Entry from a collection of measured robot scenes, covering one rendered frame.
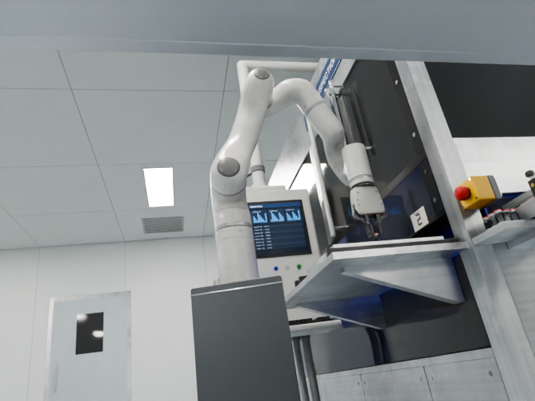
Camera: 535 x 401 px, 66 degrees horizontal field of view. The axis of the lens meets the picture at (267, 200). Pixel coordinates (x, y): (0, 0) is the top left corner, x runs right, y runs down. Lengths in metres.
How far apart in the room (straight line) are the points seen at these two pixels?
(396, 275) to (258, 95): 0.75
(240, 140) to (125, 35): 1.09
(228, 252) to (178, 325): 5.38
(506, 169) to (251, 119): 0.83
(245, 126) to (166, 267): 5.47
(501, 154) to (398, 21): 1.15
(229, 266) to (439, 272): 0.60
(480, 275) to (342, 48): 0.97
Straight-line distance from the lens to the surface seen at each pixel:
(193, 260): 6.81
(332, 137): 1.51
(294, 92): 1.58
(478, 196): 1.23
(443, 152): 1.37
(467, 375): 1.40
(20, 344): 6.91
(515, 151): 1.54
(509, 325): 1.26
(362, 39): 0.37
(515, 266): 1.33
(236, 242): 1.24
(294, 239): 2.16
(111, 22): 0.34
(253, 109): 1.48
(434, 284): 1.29
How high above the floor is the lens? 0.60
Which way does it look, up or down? 24 degrees up
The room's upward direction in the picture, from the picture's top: 9 degrees counter-clockwise
